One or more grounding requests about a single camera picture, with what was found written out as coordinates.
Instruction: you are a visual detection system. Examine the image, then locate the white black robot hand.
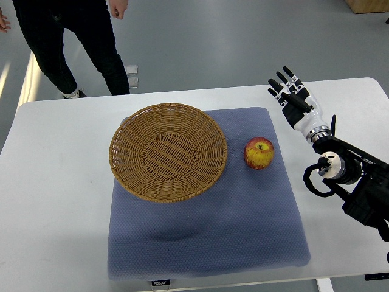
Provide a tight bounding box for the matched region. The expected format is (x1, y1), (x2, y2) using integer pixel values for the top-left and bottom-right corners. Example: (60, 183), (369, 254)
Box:
(268, 66), (331, 144)

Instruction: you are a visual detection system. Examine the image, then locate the red yellow apple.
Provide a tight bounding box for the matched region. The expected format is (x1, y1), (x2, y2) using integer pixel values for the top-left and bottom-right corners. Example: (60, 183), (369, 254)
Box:
(244, 137), (275, 170)

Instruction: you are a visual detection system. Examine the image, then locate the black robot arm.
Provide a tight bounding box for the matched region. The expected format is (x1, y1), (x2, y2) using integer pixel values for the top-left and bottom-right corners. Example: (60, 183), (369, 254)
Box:
(303, 116), (388, 242)

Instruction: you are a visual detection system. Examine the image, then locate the brown wicker basket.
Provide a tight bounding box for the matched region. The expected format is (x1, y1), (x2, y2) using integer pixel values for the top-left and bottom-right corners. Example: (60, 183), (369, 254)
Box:
(109, 103), (227, 203)

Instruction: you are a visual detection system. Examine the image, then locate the blue grey fabric mat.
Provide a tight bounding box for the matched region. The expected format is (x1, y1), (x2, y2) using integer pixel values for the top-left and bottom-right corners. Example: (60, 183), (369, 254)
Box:
(108, 107), (311, 281)

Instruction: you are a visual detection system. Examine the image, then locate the wooden box corner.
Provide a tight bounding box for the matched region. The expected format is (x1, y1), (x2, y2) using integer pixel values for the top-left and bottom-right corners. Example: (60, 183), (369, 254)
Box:
(345, 0), (388, 14)

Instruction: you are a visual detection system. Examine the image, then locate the lower floor plate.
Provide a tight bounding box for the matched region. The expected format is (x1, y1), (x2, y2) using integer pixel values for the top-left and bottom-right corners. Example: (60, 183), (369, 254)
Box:
(128, 77), (139, 89)

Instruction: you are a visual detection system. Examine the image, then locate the floor plate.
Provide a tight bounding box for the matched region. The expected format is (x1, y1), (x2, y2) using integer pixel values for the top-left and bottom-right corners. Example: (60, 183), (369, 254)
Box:
(125, 65), (138, 76)
(128, 77), (139, 89)

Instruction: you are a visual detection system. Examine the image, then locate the white table leg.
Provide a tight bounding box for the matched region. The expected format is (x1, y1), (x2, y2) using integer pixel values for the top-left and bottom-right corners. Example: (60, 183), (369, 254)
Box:
(316, 278), (334, 292)

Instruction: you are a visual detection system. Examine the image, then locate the upper floor plate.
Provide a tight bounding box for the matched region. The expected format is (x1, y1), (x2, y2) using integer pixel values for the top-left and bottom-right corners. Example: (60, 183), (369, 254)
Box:
(125, 65), (138, 76)

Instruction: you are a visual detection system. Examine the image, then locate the black table label plate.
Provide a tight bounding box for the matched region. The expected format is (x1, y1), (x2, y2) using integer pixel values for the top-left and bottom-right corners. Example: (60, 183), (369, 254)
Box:
(364, 273), (389, 281)

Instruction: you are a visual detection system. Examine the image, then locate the black table control panel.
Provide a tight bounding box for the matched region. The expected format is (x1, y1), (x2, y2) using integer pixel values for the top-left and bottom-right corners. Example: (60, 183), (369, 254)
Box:
(150, 279), (171, 287)

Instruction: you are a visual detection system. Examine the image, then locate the person in black trousers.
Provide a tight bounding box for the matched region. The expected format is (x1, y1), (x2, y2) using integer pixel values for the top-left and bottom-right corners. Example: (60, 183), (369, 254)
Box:
(0, 0), (131, 99)

